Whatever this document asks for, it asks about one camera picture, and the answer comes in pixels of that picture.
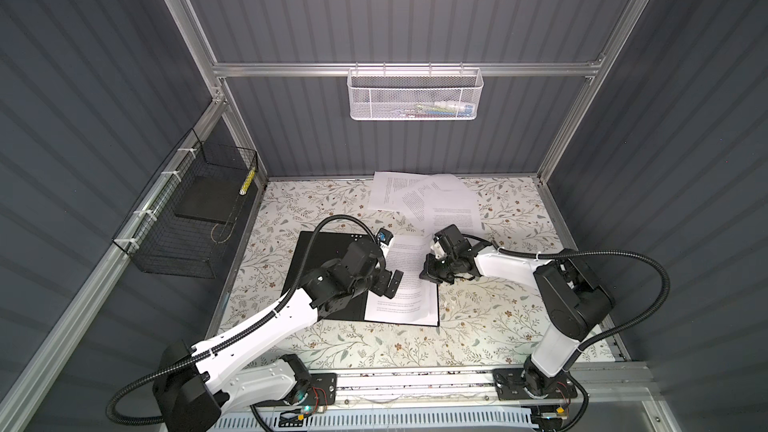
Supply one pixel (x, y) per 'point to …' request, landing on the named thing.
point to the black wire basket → (183, 224)
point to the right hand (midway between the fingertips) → (421, 277)
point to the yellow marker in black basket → (248, 181)
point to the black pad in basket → (210, 198)
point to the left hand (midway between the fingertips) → (388, 265)
